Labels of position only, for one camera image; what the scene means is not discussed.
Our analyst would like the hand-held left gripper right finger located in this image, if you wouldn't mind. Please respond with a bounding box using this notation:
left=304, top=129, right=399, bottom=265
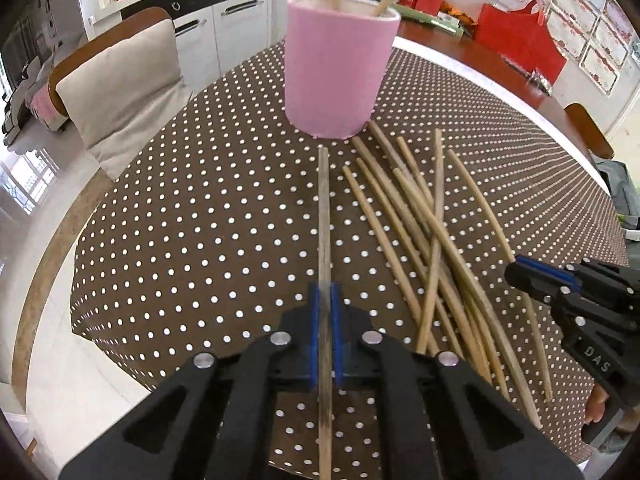
left=332, top=282, right=583, bottom=480

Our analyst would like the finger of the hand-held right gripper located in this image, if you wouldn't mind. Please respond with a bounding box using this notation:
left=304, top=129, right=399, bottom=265
left=504, top=255, right=583, bottom=307

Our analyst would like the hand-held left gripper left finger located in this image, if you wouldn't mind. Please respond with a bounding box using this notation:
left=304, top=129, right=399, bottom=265
left=59, top=282, right=321, bottom=480

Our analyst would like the pile of wooden chopsticks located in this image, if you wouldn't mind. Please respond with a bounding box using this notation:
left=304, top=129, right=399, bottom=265
left=341, top=121, right=555, bottom=430

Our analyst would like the pink cup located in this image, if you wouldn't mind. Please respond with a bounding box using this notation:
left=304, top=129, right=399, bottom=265
left=284, top=0, right=402, bottom=141

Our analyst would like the person's right hand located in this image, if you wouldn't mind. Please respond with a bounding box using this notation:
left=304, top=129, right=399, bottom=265
left=585, top=385, right=619, bottom=426

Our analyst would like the grey green clothing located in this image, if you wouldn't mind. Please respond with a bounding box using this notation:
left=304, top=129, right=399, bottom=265
left=595, top=160, right=640, bottom=231

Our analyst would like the wooden chair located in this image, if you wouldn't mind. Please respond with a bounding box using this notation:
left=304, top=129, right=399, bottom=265
left=48, top=6, right=196, bottom=181
left=565, top=103, right=615, bottom=160

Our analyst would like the small clear packet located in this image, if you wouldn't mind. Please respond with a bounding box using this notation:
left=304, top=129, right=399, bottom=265
left=527, top=70, right=553, bottom=96

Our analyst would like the red gift bag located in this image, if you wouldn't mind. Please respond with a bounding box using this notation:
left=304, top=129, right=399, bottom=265
left=474, top=1, right=567, bottom=92

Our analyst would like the white paper sheet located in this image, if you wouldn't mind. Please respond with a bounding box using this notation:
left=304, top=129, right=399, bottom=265
left=392, top=35, right=608, bottom=186

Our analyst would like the group of paper certificates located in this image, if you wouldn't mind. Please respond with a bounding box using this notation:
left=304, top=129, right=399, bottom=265
left=437, top=0, right=633, bottom=96

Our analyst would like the green tray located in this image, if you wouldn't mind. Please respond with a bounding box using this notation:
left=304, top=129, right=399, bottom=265
left=395, top=2, right=466, bottom=36

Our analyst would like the beige chair cushion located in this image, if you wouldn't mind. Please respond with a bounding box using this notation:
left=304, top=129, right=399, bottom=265
left=55, top=17, right=194, bottom=181

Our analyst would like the white sideboard cabinet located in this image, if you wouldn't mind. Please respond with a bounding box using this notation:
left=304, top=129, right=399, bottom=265
left=77, top=0, right=273, bottom=96

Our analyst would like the pink covered sofa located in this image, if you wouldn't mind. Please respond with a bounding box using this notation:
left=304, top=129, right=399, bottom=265
left=29, top=91, right=69, bottom=132

